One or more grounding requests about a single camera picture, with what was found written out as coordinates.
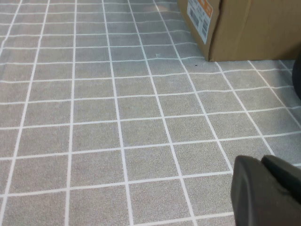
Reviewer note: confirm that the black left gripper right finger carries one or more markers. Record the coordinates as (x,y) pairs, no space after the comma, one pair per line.
(287,176)

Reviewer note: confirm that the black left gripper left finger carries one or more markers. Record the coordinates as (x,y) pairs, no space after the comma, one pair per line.
(256,200)

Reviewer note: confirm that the black mesh sneaker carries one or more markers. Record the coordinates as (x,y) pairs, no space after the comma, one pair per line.
(298,75)

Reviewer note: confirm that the brown cardboard shoe box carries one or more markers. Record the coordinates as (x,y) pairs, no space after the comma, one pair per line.
(258,28)

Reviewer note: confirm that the grey white-grid tablecloth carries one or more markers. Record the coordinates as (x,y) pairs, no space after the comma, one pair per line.
(94,117)

